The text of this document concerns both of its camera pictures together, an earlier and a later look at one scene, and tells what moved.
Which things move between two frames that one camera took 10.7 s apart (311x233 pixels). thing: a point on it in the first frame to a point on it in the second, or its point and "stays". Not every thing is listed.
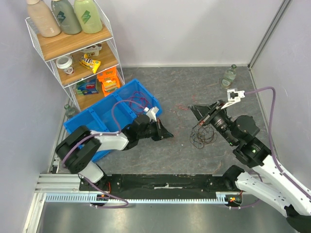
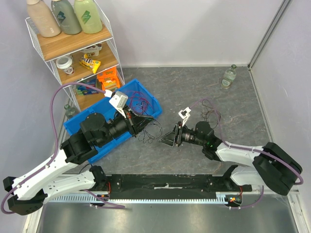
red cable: [139, 103] stays
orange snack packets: [109, 79] stays
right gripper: [209, 114] to [179, 135]
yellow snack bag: [88, 63] stays
